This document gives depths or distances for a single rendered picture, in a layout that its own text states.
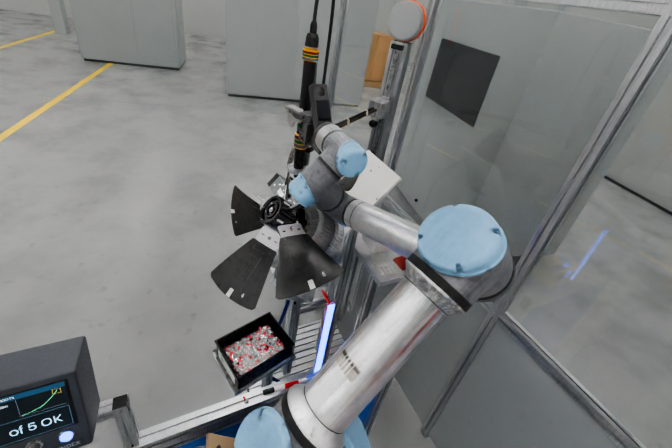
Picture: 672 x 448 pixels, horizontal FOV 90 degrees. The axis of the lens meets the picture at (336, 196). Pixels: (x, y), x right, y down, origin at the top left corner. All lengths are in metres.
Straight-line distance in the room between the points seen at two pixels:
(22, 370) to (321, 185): 0.67
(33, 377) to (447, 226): 0.79
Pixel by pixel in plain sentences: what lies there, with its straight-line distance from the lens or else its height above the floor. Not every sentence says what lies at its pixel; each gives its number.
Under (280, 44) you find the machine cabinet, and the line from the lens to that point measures 6.57.
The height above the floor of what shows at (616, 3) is 2.02.
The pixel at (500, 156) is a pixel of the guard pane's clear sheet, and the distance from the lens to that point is 1.38.
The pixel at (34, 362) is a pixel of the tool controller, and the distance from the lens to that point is 0.93.
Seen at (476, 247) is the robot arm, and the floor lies 1.67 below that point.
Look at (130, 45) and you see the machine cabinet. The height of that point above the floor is 0.40.
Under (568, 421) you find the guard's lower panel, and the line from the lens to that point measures 1.52.
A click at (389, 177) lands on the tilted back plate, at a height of 1.34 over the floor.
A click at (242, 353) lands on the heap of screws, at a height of 0.84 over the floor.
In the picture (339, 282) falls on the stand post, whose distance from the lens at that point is 1.70.
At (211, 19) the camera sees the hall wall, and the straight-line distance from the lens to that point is 13.24.
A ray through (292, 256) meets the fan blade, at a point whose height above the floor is 1.18.
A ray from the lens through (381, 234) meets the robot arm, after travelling 0.76.
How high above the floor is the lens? 1.94
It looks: 31 degrees down
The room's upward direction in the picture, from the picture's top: 10 degrees clockwise
